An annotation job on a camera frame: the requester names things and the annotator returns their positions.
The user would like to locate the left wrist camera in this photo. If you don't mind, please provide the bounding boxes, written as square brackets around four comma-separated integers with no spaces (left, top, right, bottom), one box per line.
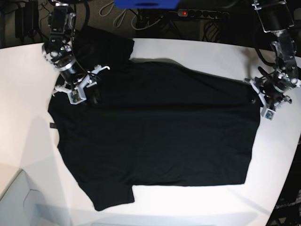
[261,106,276,121]

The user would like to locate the black device on floor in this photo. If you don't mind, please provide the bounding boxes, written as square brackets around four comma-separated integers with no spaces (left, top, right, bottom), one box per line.
[15,0,39,38]

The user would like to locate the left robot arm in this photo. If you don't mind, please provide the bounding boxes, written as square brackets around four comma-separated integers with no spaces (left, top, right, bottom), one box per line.
[249,0,301,111]

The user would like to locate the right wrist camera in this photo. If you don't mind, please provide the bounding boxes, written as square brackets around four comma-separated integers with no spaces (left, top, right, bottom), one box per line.
[67,89,87,105]

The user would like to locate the black graphic t-shirt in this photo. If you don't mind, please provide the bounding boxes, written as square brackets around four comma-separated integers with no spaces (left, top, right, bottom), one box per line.
[48,27,261,211]

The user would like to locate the black power strip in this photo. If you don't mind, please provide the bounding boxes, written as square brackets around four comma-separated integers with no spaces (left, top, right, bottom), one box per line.
[177,9,230,20]

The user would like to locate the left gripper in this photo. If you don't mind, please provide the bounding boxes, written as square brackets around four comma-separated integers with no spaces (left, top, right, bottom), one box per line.
[244,77,292,111]

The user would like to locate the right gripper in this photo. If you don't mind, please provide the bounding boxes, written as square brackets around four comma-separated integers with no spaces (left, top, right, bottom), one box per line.
[53,65,111,105]

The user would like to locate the blue box overhead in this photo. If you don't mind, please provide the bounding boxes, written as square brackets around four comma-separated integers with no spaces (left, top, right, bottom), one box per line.
[114,0,179,9]

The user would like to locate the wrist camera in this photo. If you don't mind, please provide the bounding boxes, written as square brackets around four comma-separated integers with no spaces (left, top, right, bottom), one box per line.
[261,106,276,121]
[67,89,87,105]

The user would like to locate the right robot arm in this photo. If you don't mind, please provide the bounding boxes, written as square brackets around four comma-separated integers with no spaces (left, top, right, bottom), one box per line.
[42,0,110,105]

